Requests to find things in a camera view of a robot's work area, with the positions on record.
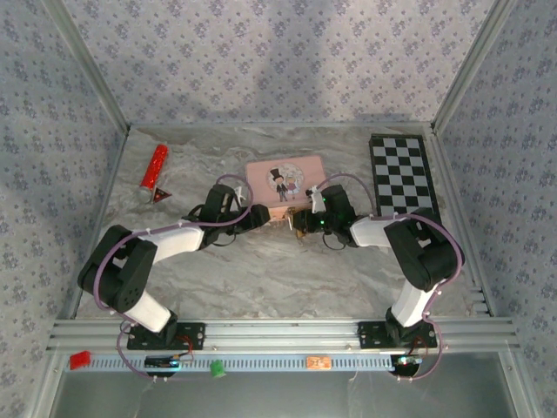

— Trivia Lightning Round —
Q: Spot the pink tin box with cartoon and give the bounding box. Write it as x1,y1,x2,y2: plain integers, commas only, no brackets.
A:
244,154,327,227

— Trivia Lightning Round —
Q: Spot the black grey chessboard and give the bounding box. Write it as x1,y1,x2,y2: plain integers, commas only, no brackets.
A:
368,133,441,219

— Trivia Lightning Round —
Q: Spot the red glitter tube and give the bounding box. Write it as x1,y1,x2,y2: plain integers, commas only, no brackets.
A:
138,144,171,204

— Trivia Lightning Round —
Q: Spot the red plastic clip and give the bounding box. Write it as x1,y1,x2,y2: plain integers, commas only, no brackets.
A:
69,350,93,371

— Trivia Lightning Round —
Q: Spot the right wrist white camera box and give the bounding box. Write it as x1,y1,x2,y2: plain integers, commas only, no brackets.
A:
305,186,326,214

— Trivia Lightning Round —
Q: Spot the right gripper thin black cable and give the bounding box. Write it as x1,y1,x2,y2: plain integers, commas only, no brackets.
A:
320,230,350,253

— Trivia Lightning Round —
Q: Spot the gripper thin black cable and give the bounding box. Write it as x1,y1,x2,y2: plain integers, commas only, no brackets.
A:
214,227,240,249
320,230,350,253

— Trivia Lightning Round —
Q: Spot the left gripper thin black cable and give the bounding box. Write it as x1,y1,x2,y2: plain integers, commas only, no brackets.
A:
214,227,240,249

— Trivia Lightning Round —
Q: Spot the aluminium mounting rail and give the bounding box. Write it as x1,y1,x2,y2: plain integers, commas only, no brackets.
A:
46,317,521,354

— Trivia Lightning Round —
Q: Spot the aluminium table side rail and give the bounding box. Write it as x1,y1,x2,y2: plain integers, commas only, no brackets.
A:
428,125,498,317
56,125,131,320

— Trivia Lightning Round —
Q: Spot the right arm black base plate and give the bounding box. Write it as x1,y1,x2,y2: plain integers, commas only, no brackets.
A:
357,320,439,349

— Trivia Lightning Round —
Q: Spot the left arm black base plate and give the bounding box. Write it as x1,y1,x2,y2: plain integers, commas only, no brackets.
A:
126,321,206,352

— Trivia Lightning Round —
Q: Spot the grey slotted cable duct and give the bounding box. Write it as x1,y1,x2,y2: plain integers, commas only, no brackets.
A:
64,353,396,374

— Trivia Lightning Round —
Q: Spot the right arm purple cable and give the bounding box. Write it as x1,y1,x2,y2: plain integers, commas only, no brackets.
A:
315,172,466,383

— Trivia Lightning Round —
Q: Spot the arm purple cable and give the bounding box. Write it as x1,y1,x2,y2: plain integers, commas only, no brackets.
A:
94,173,256,384
315,172,466,383

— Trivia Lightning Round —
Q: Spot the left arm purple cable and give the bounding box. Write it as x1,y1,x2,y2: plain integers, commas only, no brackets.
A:
94,173,256,384

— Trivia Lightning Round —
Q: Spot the aluminium frame post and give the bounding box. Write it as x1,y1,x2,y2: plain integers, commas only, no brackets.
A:
430,0,520,131
42,0,132,131

